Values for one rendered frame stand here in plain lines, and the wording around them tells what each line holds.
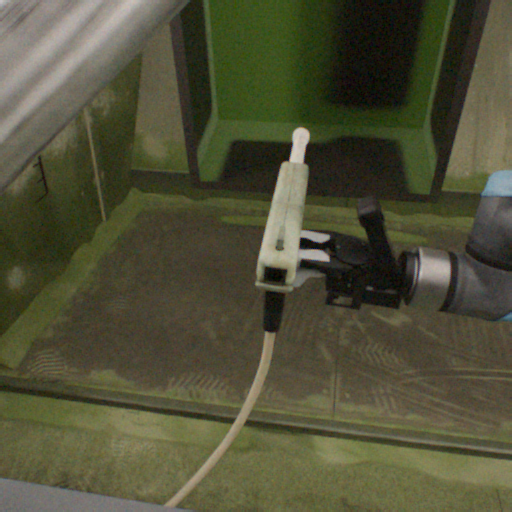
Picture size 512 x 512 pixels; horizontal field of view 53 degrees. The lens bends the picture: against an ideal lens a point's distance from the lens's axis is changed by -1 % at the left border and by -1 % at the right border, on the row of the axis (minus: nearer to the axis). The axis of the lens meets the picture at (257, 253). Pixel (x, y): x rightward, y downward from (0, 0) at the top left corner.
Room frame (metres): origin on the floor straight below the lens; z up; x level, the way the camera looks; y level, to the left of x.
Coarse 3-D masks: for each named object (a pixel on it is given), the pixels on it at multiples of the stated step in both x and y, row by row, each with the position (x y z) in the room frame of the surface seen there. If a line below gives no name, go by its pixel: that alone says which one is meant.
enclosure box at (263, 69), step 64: (192, 0) 1.30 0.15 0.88; (256, 0) 1.44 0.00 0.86; (320, 0) 1.42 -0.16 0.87; (384, 0) 1.40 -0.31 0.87; (448, 0) 1.38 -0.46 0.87; (192, 64) 1.26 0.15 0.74; (256, 64) 1.48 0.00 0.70; (320, 64) 1.45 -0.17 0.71; (384, 64) 1.43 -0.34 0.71; (448, 64) 1.26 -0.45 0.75; (192, 128) 1.15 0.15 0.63; (256, 128) 1.47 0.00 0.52; (320, 128) 1.46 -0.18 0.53; (384, 128) 1.45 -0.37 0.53; (448, 128) 1.07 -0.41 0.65; (320, 192) 1.14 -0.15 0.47; (384, 192) 1.12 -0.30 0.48
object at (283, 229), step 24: (288, 168) 0.80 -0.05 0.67; (288, 192) 0.71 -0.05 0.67; (288, 216) 0.64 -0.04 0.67; (264, 240) 0.58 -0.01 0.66; (288, 240) 0.58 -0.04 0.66; (264, 264) 0.53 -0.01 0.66; (288, 264) 0.53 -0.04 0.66; (264, 288) 0.53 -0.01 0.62; (288, 288) 0.53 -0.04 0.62; (264, 312) 0.65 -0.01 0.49
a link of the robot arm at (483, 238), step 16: (496, 176) 0.63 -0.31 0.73; (496, 192) 0.61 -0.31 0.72; (480, 208) 0.63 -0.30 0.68; (496, 208) 0.60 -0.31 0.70; (480, 224) 0.62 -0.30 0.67; (496, 224) 0.60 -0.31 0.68; (480, 240) 0.61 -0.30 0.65; (496, 240) 0.59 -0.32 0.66; (480, 256) 0.60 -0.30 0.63; (496, 256) 0.58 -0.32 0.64
